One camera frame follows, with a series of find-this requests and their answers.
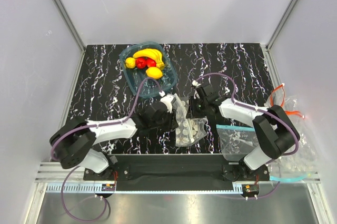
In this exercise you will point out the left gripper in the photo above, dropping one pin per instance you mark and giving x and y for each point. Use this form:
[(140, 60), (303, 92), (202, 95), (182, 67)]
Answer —
[(172, 124)]

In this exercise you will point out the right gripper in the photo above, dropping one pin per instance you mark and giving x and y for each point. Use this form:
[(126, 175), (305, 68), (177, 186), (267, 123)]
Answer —
[(192, 113)]

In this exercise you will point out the white dotted zip bag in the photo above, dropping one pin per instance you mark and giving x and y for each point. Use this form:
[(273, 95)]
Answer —
[(189, 131)]

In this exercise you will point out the yellow lemon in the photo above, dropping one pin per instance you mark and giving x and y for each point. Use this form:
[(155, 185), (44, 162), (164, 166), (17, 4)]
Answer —
[(154, 72)]

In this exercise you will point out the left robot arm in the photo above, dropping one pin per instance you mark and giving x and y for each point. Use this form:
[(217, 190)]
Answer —
[(72, 145)]

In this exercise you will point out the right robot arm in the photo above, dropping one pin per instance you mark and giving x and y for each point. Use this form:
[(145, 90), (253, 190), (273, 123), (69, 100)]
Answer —
[(275, 132)]

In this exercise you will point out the teal plastic food container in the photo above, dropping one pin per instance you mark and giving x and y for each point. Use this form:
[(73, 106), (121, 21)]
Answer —
[(135, 76)]

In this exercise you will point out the teal zipper clear bag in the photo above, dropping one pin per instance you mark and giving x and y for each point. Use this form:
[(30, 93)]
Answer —
[(236, 141)]

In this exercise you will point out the orange zipper clear bag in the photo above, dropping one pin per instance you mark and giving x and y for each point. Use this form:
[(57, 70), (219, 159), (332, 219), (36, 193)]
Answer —
[(278, 97)]

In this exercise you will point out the red tomato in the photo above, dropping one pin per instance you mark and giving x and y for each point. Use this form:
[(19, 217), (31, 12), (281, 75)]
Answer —
[(150, 63)]

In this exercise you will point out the red pepper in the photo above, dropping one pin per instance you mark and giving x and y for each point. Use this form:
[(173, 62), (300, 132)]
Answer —
[(141, 63)]

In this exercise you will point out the small yellow fruit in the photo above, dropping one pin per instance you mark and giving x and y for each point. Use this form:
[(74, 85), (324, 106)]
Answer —
[(130, 63)]

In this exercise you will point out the yellow banana bunch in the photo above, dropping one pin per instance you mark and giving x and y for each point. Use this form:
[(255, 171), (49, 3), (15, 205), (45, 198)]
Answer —
[(152, 54)]

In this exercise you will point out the pile of clear bags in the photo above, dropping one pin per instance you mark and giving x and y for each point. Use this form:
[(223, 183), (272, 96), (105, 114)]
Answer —
[(299, 166)]

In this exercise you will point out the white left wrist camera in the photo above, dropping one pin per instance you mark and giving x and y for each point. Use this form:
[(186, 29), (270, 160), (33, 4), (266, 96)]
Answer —
[(167, 100)]

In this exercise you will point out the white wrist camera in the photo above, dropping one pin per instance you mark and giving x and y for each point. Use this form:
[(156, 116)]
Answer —
[(167, 100), (198, 93)]

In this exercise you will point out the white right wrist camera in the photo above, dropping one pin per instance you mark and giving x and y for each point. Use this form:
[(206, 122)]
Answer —
[(198, 93)]

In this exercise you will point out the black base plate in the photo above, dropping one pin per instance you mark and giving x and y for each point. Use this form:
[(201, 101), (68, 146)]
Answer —
[(177, 169)]

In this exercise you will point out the slotted cable duct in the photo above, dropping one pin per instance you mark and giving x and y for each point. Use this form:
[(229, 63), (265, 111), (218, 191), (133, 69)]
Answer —
[(125, 188)]

